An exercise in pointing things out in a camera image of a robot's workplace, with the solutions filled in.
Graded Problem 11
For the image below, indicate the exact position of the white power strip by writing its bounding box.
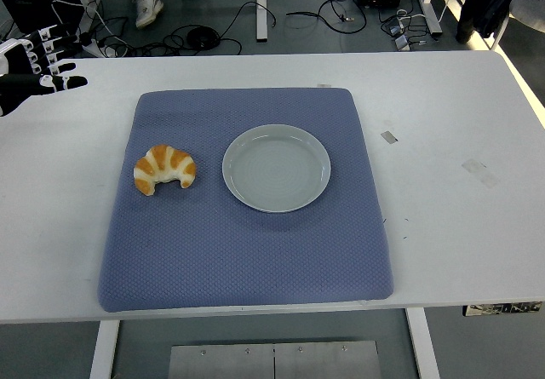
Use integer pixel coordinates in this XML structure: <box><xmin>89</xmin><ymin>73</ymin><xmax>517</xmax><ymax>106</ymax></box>
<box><xmin>80</xmin><ymin>40</ymin><xmax>117</xmax><ymax>59</ymax></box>

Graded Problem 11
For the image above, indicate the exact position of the croissant bread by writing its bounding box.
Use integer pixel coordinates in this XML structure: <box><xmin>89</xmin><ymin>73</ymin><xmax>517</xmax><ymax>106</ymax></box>
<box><xmin>134</xmin><ymin>144</ymin><xmax>198</xmax><ymax>197</ymax></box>

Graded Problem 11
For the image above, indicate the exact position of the white desk frame leg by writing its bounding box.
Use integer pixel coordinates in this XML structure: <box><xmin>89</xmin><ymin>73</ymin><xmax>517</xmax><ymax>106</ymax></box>
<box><xmin>410</xmin><ymin>0</ymin><xmax>445</xmax><ymax>37</ymax></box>

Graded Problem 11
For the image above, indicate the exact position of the grey round plate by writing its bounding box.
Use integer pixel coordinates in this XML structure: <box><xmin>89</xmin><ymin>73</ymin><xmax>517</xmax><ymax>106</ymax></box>
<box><xmin>221</xmin><ymin>123</ymin><xmax>332</xmax><ymax>214</ymax></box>

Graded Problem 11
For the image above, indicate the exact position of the white table leg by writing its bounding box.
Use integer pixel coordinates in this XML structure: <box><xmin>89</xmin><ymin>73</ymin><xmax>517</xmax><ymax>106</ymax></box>
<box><xmin>404</xmin><ymin>308</ymin><xmax>441</xmax><ymax>379</ymax></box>
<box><xmin>88</xmin><ymin>319</ymin><xmax>122</xmax><ymax>379</ymax></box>

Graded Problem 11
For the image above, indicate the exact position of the long black floor cable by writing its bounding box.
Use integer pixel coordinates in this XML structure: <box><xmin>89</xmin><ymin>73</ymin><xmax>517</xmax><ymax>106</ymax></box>
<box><xmin>285</xmin><ymin>0</ymin><xmax>368</xmax><ymax>35</ymax></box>

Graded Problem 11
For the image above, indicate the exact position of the black round cable coil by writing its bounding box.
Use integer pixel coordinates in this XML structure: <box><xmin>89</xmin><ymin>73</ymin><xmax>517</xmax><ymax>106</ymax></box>
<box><xmin>186</xmin><ymin>26</ymin><xmax>223</xmax><ymax>51</ymax></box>

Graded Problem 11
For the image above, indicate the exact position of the black jacket on chair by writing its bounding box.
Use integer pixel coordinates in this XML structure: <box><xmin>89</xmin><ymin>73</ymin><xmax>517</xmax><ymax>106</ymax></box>
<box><xmin>455</xmin><ymin>0</ymin><xmax>545</xmax><ymax>44</ymax></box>

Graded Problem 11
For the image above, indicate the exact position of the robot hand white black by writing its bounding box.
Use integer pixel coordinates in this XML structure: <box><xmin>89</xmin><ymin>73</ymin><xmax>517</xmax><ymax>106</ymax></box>
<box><xmin>0</xmin><ymin>23</ymin><xmax>89</xmax><ymax>118</ymax></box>

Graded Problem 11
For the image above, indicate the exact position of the white desk post with foot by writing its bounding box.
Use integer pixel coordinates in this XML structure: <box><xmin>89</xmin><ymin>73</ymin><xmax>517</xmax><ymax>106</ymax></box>
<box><xmin>255</xmin><ymin>0</ymin><xmax>271</xmax><ymax>43</ymax></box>

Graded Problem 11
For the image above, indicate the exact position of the person's leg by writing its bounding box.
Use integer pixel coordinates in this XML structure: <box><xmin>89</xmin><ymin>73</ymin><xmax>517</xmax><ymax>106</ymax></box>
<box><xmin>124</xmin><ymin>0</ymin><xmax>165</xmax><ymax>30</ymax></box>

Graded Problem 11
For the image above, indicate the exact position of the blue quilted mat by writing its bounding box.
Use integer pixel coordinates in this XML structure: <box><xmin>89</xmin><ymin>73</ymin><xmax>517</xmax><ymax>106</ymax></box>
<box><xmin>97</xmin><ymin>88</ymin><xmax>395</xmax><ymax>313</ymax></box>

